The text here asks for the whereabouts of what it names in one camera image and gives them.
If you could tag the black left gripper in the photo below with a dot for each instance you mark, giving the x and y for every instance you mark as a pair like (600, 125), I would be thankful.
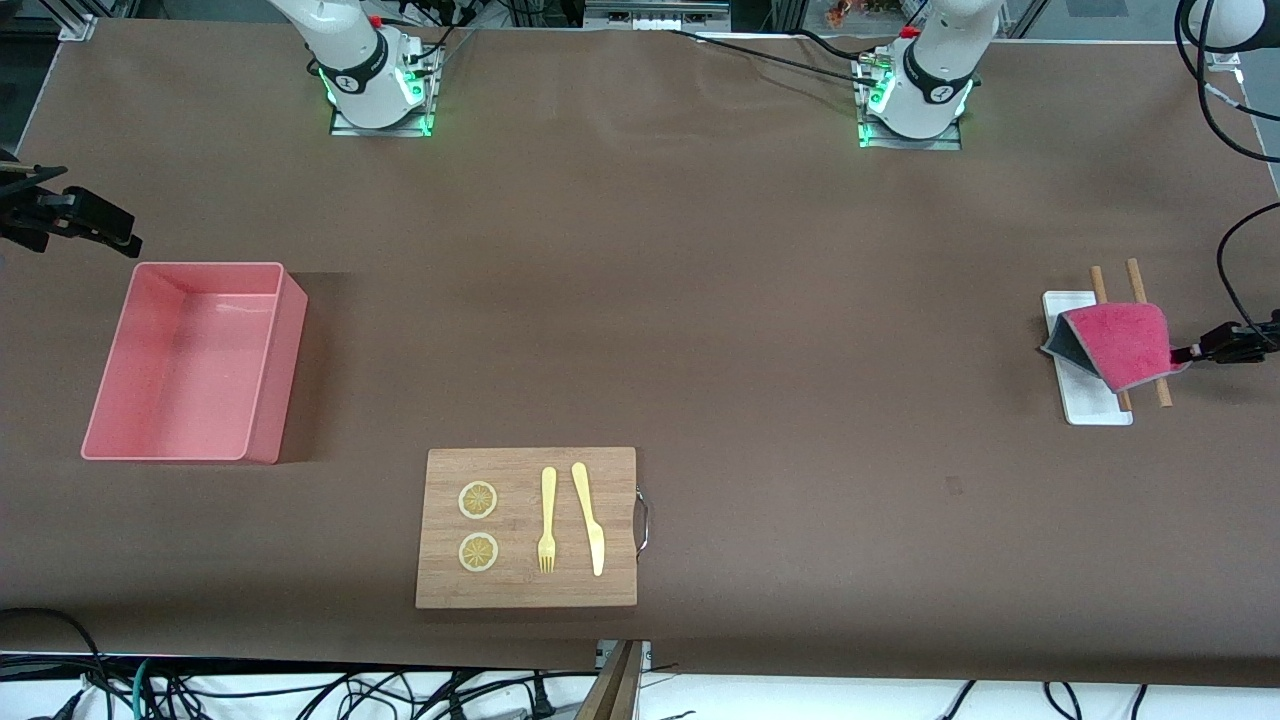
(1243, 342)

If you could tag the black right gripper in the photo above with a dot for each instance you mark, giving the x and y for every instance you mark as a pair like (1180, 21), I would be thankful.
(42, 211)

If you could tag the red cloth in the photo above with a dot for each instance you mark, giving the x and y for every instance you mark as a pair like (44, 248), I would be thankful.
(1125, 340)

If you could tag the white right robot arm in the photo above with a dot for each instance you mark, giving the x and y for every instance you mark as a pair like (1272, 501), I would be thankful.
(350, 50)

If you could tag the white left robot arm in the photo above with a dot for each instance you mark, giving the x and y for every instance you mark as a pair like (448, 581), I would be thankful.
(940, 60)

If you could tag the white rectangular tray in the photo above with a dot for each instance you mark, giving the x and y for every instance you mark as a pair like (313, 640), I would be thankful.
(1090, 400)

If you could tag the pink plastic bin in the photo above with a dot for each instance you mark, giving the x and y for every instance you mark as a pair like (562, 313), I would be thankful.
(190, 370)

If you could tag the lemon slice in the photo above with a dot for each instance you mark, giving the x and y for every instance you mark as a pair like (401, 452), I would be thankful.
(478, 552)
(478, 500)

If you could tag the wooden cutting board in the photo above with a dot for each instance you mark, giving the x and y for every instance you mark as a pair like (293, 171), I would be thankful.
(517, 520)

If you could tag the yellow plastic fork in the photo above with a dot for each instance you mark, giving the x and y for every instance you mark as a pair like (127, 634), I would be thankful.
(548, 490)

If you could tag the yellow plastic knife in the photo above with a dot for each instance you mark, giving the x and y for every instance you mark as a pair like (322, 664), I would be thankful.
(596, 545)

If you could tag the aluminium frame post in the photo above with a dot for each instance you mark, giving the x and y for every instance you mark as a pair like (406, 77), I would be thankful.
(78, 25)
(1222, 58)

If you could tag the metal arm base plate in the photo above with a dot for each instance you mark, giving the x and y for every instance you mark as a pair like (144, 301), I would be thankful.
(940, 143)
(350, 128)

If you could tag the aluminium frame beam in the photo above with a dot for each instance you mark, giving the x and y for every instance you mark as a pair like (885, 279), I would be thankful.
(660, 12)

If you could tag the wooden post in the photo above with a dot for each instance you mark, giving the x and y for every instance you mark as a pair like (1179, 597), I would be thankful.
(615, 690)

